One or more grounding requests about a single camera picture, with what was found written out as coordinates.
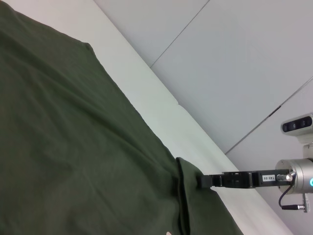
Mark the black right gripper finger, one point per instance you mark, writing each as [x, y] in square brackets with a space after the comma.
[207, 184]
[207, 178]

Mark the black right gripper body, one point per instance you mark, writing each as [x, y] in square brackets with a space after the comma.
[244, 180]

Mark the dark green FREE t-shirt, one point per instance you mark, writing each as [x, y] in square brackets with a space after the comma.
[73, 134]

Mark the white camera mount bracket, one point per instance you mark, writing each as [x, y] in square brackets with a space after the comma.
[308, 147]

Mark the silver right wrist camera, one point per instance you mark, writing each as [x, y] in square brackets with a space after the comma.
[296, 124]

